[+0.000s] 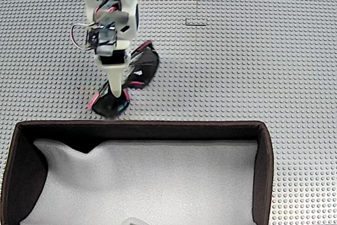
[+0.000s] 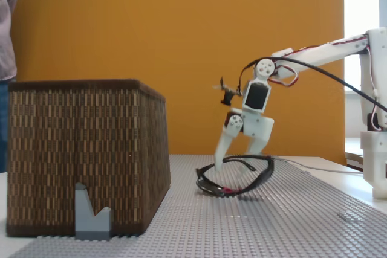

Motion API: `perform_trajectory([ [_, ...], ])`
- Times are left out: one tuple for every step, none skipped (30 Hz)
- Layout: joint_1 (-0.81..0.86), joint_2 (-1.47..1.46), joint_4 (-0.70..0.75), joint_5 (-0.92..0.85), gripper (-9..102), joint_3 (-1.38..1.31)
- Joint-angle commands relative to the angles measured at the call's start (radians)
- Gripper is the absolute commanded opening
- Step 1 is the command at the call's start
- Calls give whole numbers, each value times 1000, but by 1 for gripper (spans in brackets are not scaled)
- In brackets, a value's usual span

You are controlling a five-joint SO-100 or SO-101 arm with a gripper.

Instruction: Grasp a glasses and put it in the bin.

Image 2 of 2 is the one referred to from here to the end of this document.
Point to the person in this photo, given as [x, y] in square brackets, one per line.
[7, 28]

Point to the grey studded baseplate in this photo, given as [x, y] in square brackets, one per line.
[272, 234]

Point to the small clear flat piece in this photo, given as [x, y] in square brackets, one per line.
[347, 216]

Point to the brown woven bin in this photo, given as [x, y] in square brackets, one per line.
[90, 149]

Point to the grey brick bracket piece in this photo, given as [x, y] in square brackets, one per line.
[84, 224]

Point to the black sunglasses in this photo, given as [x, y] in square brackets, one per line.
[266, 172]

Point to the small black gripper camera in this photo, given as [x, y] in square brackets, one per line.
[227, 95]

